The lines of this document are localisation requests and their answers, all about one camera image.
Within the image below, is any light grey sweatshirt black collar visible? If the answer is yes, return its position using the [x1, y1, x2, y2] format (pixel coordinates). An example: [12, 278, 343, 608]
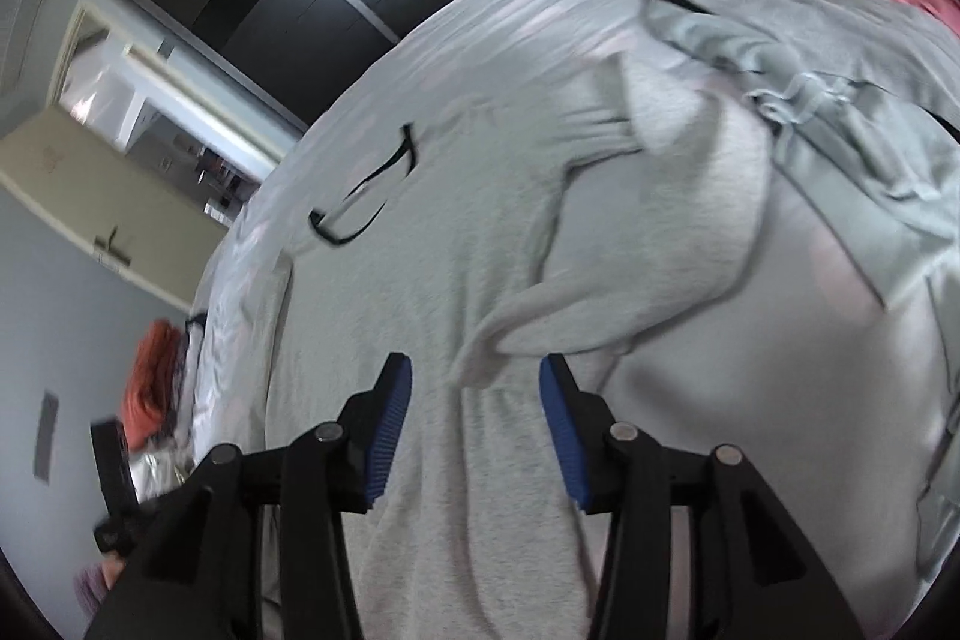
[265, 53, 771, 638]

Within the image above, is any stack of white folded clothes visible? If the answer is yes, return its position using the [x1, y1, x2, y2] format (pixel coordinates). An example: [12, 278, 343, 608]
[128, 315, 205, 502]

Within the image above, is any person's left hand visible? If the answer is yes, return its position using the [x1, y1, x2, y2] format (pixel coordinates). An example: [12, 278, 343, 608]
[101, 552, 127, 590]

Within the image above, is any purple fleece robe sleeve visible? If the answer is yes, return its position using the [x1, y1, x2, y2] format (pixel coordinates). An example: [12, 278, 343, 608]
[73, 564, 109, 620]

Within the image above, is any orange folded garment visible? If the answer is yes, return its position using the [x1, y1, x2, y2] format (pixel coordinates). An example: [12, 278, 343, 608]
[119, 320, 184, 452]

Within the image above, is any grey pink-dotted bed sheet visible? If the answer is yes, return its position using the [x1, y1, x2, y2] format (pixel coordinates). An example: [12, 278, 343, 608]
[190, 0, 958, 638]

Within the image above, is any beige room door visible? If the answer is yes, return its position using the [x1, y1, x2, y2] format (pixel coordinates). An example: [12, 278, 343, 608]
[2, 106, 224, 312]

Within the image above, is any grey jacket with black trim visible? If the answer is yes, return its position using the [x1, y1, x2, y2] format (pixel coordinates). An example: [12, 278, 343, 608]
[626, 0, 958, 590]

